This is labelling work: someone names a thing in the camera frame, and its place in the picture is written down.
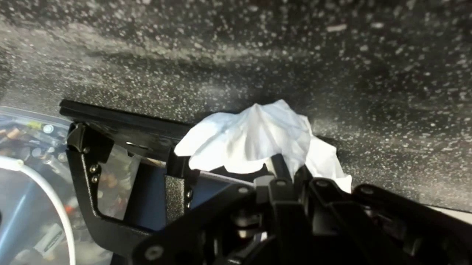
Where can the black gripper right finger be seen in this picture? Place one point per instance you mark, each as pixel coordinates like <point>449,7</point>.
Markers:
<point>380,226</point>

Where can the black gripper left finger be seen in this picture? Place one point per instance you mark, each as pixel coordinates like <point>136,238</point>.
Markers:
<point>213,231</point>

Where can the white tissue tall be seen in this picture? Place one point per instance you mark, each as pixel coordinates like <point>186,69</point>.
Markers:
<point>244,141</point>

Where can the black hole punch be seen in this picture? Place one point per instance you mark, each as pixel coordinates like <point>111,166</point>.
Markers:
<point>127,176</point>

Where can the clear plastic bucket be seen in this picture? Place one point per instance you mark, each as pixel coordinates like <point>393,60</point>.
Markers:
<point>40,219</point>

